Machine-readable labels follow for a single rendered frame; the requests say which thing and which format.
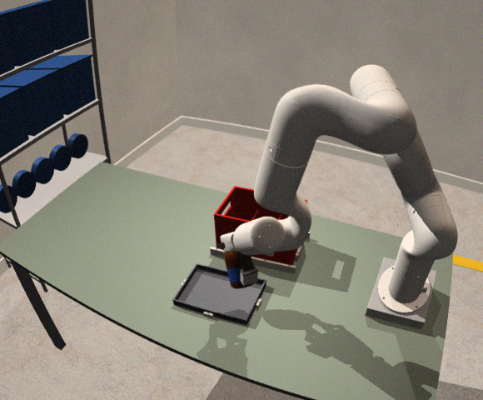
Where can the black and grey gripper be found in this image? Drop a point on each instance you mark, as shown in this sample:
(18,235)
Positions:
(227,243)

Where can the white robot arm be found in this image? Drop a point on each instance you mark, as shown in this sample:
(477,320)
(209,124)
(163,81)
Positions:
(378,119)

